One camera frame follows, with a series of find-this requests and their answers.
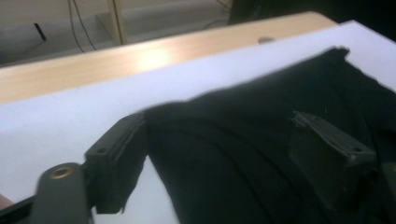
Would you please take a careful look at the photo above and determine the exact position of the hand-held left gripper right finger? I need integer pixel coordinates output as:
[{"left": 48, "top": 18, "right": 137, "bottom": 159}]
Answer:
[{"left": 288, "top": 110, "right": 379, "bottom": 213}]

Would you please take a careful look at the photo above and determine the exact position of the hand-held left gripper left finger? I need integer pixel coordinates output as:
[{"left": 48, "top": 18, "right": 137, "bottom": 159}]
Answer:
[{"left": 83, "top": 111, "right": 149, "bottom": 216}]

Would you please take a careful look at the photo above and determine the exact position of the black sleeveless vest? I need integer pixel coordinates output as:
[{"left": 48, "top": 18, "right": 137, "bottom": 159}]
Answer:
[{"left": 122, "top": 46, "right": 396, "bottom": 224}]

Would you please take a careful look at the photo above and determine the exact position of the white table cover sheet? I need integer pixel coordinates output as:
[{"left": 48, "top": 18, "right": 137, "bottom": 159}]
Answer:
[{"left": 0, "top": 20, "right": 396, "bottom": 224}]

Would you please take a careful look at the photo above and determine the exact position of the light wooden table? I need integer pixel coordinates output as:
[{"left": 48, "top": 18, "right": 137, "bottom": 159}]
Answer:
[{"left": 0, "top": 10, "right": 339, "bottom": 105}]

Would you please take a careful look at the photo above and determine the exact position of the beige cabinet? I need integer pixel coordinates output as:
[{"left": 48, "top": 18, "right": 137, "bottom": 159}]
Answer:
[{"left": 0, "top": 0, "right": 233, "bottom": 68}]

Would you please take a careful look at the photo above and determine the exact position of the black hanging cable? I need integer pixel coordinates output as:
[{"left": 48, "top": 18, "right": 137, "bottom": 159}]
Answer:
[
  {"left": 66, "top": 0, "right": 87, "bottom": 54},
  {"left": 72, "top": 0, "right": 99, "bottom": 52}
]

